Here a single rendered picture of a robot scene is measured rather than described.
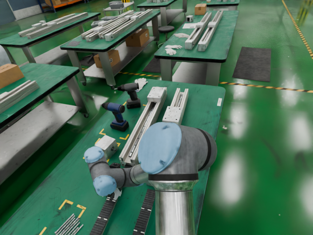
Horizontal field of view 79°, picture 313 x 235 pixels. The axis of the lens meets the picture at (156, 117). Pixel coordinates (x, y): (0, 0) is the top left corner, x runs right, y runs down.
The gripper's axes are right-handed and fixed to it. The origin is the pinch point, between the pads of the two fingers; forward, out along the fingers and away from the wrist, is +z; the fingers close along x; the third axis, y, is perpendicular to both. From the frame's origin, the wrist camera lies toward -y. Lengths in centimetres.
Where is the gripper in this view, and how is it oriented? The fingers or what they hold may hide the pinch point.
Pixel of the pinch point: (115, 192)
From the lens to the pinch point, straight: 109.4
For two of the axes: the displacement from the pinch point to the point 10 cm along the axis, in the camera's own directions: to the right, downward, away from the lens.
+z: 0.9, 7.6, 6.4
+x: 9.6, 1.1, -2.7
